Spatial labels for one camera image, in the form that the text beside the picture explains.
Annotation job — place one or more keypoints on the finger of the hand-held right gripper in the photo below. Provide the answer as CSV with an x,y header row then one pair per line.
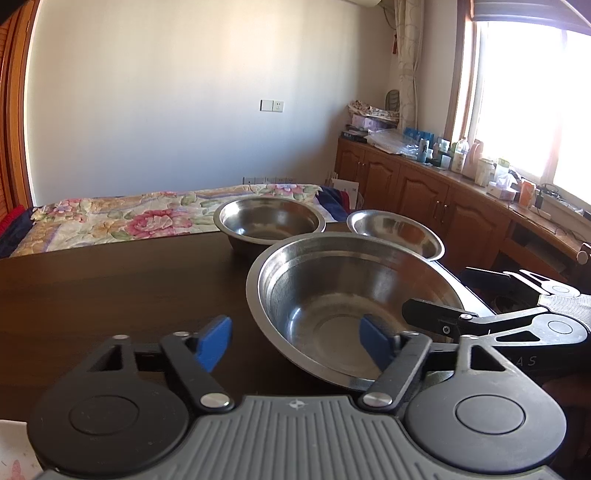
x,y
434,314
489,276

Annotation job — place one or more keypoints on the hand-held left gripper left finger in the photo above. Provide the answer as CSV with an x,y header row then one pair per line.
x,y
212,344

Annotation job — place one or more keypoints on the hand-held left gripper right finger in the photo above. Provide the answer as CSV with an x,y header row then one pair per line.
x,y
376,344

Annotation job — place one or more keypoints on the large steel bowl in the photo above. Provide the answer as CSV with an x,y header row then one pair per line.
x,y
323,295

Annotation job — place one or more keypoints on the shallow small steel bowl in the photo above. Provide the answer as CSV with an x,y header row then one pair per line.
x,y
397,230

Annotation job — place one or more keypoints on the deep medium steel bowl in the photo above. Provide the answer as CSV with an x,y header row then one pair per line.
x,y
268,219

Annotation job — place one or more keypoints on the tissue pack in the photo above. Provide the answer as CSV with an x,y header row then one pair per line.
x,y
502,190

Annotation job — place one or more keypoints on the orange box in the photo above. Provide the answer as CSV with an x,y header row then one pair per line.
x,y
527,194

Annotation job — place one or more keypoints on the white jar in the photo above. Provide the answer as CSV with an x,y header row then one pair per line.
x,y
485,173

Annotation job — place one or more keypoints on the green lid bottle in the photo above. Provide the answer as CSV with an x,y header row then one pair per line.
x,y
502,168

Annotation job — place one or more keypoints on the wooden cabinet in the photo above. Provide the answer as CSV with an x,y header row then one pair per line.
x,y
415,194

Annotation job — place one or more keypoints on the pink bottle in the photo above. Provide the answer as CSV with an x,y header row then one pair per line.
x,y
475,154

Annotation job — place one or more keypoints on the white bottle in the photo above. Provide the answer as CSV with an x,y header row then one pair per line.
x,y
460,157

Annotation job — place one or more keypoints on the floral blanket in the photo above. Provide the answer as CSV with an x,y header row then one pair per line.
x,y
138,221

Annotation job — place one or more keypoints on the blue and red clothes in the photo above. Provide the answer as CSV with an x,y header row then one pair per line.
x,y
332,205

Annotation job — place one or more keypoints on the white paper bag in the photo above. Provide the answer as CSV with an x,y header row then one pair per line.
x,y
346,189

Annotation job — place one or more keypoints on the blue packets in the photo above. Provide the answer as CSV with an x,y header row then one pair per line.
x,y
418,134

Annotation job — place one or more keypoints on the clear plastic bags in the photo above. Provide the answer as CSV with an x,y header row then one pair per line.
x,y
392,143

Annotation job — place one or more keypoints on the wooden framed window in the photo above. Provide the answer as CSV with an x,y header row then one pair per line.
x,y
521,92

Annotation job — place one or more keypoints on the black box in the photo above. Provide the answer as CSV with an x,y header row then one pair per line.
x,y
354,135

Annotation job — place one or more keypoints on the pink box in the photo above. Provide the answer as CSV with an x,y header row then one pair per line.
x,y
369,122

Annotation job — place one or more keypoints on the dark hand fan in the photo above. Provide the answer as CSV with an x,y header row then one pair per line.
x,y
392,99

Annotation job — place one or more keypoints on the patterned cloth bundle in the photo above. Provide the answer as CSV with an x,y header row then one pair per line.
x,y
371,110

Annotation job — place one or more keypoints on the patterned cream curtain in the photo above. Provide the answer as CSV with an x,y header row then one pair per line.
x,y
410,69

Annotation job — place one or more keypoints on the navy garment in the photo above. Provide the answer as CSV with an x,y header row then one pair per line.
x,y
14,242

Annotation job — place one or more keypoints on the red garment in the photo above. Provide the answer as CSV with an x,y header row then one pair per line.
x,y
11,219

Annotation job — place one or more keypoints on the red tassel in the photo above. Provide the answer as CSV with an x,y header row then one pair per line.
x,y
395,41

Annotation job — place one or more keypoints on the grey window blind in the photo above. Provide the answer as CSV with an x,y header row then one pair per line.
x,y
531,11

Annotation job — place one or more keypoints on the wooden slatted wardrobe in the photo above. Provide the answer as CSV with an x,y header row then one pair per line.
x,y
14,115

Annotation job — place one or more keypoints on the wall outlet row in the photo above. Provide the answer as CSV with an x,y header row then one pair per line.
x,y
268,179

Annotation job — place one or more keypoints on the white wall switch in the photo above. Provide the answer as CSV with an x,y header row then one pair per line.
x,y
271,105

